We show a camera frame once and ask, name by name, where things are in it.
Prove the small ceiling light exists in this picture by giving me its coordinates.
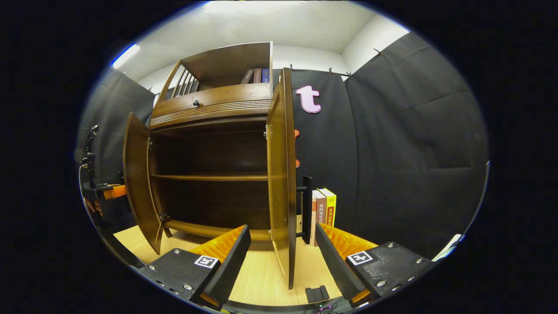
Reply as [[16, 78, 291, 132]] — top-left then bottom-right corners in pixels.
[[112, 43, 141, 69]]

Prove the small black block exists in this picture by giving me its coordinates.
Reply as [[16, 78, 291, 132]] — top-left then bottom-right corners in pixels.
[[305, 286, 330, 304]]

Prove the cream book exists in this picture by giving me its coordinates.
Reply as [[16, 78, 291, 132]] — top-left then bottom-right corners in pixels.
[[310, 194, 317, 247]]

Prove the yellow book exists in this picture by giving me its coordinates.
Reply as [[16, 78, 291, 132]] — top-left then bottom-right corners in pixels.
[[320, 188, 337, 227]]

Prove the large ceiling light panel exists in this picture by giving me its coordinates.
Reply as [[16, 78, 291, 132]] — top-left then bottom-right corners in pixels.
[[204, 0, 308, 16]]

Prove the wooden drawer with black knob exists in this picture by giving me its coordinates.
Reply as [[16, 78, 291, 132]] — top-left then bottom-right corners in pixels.
[[150, 83, 273, 118]]

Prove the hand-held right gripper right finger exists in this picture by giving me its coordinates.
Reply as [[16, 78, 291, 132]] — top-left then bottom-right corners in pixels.
[[315, 222, 436, 308]]

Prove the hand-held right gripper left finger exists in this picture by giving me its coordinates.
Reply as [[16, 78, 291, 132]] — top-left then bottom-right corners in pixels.
[[139, 225, 252, 310]]

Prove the wooden shoe cabinet door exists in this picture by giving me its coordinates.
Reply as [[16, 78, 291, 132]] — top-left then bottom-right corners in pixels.
[[266, 68, 313, 290], [123, 112, 171, 255]]

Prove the brown red spine book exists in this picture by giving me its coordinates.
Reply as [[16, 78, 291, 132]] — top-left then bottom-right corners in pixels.
[[312, 190, 327, 228]]

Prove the black backdrop cloth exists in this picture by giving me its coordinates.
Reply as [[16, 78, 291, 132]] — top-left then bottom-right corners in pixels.
[[76, 31, 490, 260]]

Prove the wooden double-door shoe cabinet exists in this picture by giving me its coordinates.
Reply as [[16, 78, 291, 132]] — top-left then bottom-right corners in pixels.
[[148, 41, 274, 242]]

